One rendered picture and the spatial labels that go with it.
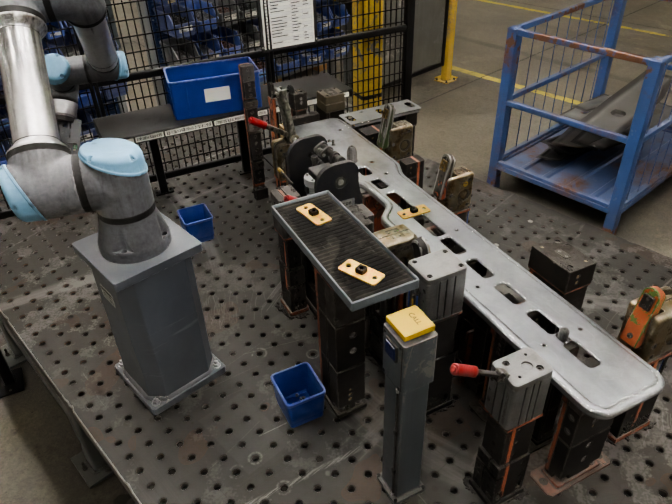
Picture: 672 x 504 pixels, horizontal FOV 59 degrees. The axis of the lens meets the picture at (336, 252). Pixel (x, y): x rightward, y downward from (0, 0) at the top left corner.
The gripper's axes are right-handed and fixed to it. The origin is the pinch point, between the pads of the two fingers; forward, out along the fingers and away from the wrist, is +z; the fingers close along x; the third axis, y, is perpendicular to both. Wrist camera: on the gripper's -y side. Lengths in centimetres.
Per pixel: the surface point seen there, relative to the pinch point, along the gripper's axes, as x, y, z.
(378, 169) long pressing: -32, 88, -10
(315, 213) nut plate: -72, 53, 9
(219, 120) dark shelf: 13, 50, -29
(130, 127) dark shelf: 20.1, 22.0, -24.4
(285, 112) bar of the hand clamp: -23, 61, -25
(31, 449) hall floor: 59, -2, 90
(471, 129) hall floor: 166, 265, -91
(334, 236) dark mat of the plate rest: -78, 55, 14
